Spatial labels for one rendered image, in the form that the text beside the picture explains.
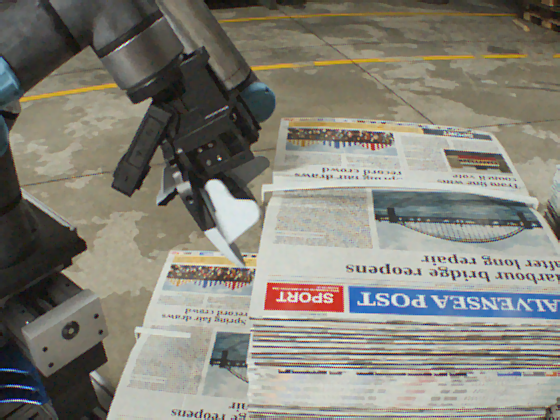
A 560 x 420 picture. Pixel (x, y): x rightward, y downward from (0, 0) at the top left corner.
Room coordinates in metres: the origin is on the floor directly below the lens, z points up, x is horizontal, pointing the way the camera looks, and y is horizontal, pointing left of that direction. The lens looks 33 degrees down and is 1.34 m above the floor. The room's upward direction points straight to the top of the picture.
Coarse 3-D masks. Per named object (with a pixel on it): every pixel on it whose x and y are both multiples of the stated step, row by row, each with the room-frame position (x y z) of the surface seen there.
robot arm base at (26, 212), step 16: (0, 208) 0.68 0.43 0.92; (16, 208) 0.70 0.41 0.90; (0, 224) 0.67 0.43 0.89; (16, 224) 0.69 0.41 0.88; (32, 224) 0.73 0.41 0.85; (0, 240) 0.66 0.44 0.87; (16, 240) 0.68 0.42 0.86; (32, 240) 0.70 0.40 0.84; (0, 256) 0.65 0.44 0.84; (16, 256) 0.66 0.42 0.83
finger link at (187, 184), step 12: (180, 168) 0.47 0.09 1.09; (180, 180) 0.46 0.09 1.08; (192, 180) 0.47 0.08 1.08; (180, 192) 0.46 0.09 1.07; (192, 192) 0.45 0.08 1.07; (192, 204) 0.45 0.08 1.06; (204, 204) 0.46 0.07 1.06; (192, 216) 0.45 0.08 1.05; (204, 216) 0.45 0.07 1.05; (204, 228) 0.45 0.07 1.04
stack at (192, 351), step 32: (192, 256) 0.68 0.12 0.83; (256, 256) 0.68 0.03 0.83; (160, 288) 0.60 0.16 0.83; (192, 288) 0.60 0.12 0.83; (224, 288) 0.60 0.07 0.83; (160, 320) 0.54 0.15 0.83; (192, 320) 0.54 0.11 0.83; (224, 320) 0.54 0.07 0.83; (160, 352) 0.48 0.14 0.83; (192, 352) 0.48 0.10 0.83; (224, 352) 0.48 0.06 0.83; (128, 384) 0.42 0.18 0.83; (160, 384) 0.42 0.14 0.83; (192, 384) 0.43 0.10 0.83; (224, 384) 0.43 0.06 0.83; (128, 416) 0.37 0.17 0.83; (160, 416) 0.38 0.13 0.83; (192, 416) 0.38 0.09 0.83; (224, 416) 0.38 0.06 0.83
